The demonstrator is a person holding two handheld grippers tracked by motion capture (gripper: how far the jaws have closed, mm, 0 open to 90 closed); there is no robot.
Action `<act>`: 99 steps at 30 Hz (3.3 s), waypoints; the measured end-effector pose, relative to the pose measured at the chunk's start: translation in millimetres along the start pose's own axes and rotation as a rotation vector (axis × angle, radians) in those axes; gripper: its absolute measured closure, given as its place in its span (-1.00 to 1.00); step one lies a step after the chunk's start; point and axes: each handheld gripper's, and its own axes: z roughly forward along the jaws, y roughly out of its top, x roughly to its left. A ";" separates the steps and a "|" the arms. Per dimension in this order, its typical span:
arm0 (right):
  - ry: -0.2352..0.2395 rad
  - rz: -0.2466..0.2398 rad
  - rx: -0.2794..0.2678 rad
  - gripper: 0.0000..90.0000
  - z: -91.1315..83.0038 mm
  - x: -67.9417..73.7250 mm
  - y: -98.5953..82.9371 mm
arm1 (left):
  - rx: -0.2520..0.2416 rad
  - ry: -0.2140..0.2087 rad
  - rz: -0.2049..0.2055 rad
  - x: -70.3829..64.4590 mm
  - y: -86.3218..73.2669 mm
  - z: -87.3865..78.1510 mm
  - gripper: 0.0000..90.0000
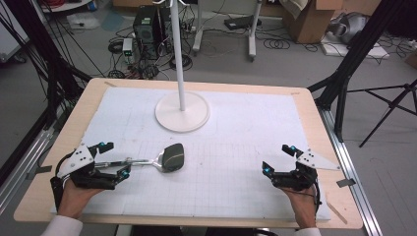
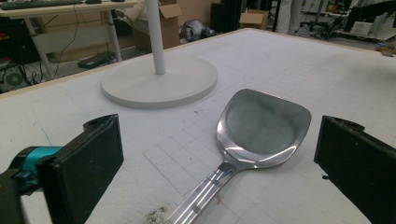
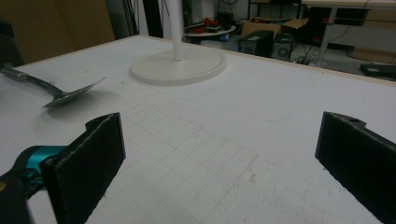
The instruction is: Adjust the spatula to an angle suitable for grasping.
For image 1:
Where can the white round table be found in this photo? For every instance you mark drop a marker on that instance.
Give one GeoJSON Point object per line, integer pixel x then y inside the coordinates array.
{"type": "Point", "coordinates": [65, 5]}

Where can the grey cabinet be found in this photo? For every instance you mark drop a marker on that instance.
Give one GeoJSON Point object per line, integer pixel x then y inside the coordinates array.
{"type": "Point", "coordinates": [10, 41]}

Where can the black tripod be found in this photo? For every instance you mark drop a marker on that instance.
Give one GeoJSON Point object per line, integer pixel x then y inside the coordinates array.
{"type": "Point", "coordinates": [391, 104]}

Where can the cardboard box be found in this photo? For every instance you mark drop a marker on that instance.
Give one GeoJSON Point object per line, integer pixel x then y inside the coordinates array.
{"type": "Point", "coordinates": [309, 23]}

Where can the white stand with round base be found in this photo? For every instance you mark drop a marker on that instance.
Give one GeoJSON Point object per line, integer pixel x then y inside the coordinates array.
{"type": "Point", "coordinates": [182, 113]}

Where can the metal ladle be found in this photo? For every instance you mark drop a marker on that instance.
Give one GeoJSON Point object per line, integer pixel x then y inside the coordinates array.
{"type": "Point", "coordinates": [172, 158]}

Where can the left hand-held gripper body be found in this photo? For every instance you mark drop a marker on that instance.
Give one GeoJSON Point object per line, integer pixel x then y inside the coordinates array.
{"type": "Point", "coordinates": [78, 160]}

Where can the person's right hand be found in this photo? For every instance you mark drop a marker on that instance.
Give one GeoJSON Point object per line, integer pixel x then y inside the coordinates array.
{"type": "Point", "coordinates": [304, 206]}

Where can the white gridded mat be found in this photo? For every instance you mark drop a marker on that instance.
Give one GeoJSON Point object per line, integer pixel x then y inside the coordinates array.
{"type": "Point", "coordinates": [229, 137]}

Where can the black computer tower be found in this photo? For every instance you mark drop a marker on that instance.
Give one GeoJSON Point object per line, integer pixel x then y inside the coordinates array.
{"type": "Point", "coordinates": [145, 31]}

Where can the aluminium rail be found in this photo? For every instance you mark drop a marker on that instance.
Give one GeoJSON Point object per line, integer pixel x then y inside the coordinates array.
{"type": "Point", "coordinates": [352, 170]}
{"type": "Point", "coordinates": [23, 170]}

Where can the person's left hand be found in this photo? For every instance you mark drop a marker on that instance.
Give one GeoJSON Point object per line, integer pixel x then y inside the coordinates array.
{"type": "Point", "coordinates": [74, 200]}

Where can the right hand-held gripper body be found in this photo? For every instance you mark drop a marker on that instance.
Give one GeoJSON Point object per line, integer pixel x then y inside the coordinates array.
{"type": "Point", "coordinates": [298, 178]}

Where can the black tape piece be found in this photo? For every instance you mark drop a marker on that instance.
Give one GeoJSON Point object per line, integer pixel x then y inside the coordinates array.
{"type": "Point", "coordinates": [42, 169]}
{"type": "Point", "coordinates": [345, 182]}

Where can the thin wooden stick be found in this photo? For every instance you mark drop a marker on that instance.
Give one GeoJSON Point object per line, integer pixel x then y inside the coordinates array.
{"type": "Point", "coordinates": [336, 212]}

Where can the black metal frame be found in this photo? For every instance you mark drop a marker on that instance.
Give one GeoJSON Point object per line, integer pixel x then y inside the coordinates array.
{"type": "Point", "coordinates": [347, 62]}
{"type": "Point", "coordinates": [49, 65]}

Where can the white rolling stand frame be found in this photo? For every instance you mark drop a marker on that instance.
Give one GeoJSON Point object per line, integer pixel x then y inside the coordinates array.
{"type": "Point", "coordinates": [251, 32]}

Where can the grey bag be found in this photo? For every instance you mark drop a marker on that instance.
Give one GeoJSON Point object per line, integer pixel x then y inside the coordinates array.
{"type": "Point", "coordinates": [348, 27]}

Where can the white foam board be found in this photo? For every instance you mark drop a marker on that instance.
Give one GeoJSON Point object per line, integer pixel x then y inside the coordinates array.
{"type": "Point", "coordinates": [355, 49]}

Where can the black flat device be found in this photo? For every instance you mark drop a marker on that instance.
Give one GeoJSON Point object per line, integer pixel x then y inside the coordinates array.
{"type": "Point", "coordinates": [241, 22]}

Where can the small silver electronic box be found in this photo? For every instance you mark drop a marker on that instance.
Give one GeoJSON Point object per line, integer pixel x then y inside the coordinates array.
{"type": "Point", "coordinates": [127, 46]}

